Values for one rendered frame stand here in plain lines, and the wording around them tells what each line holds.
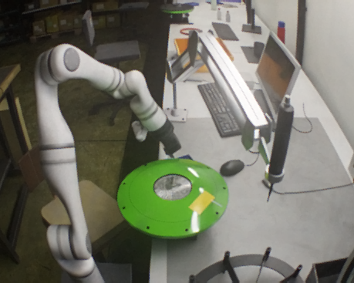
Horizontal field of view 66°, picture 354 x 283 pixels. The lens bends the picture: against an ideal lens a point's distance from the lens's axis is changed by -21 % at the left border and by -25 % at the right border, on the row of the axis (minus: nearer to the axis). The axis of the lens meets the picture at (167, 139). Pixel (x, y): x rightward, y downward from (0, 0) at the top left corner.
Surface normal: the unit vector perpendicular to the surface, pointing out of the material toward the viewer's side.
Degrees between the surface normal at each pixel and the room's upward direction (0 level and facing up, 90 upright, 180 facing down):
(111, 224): 0
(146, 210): 17
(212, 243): 0
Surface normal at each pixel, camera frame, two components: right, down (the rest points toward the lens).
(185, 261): -0.04, -0.80
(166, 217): -0.09, -0.59
